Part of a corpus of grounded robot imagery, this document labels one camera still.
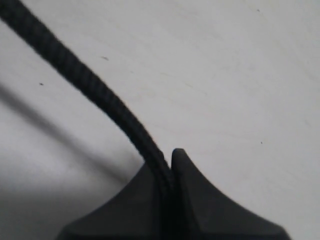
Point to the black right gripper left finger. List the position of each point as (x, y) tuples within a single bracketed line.
[(133, 214)]

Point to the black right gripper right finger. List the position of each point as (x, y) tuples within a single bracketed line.
[(205, 213)]

